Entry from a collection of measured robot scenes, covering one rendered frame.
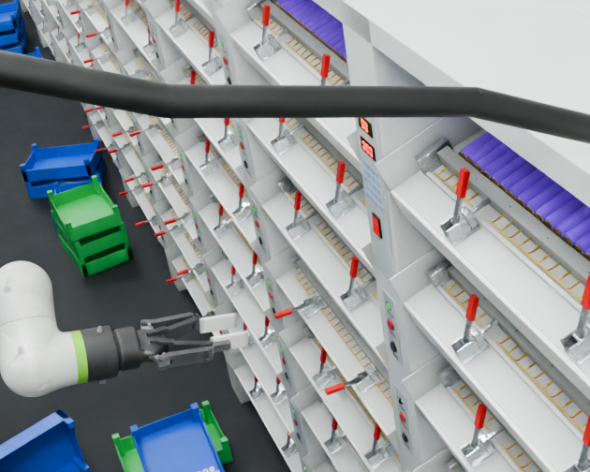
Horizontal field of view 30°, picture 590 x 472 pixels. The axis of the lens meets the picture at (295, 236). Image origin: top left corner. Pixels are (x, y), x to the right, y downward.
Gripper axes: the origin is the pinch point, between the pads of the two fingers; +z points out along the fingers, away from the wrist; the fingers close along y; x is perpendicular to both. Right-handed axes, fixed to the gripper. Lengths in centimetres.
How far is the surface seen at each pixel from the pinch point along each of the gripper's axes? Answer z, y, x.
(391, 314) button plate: 14.1, 36.2, 22.5
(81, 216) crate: 13, -216, -83
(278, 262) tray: 21.4, -29.7, -4.9
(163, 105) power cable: -34, 89, 80
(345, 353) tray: 23.2, 2.2, -8.0
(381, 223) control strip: 11, 37, 39
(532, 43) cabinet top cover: 16, 60, 72
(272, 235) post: 19.8, -30.0, 1.7
